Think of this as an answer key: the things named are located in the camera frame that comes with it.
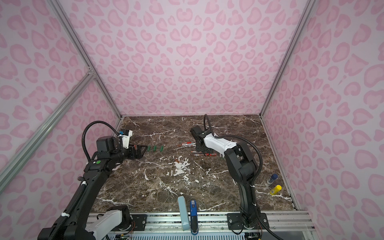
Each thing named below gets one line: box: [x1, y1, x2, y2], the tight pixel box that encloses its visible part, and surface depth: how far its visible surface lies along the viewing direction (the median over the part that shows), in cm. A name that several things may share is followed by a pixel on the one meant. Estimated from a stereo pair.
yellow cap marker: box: [270, 184, 282, 196], surface depth 77 cm
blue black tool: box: [190, 200, 199, 236], surface depth 73 cm
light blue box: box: [177, 195, 190, 231], surface depth 74 cm
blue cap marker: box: [268, 173, 278, 183], surface depth 82 cm
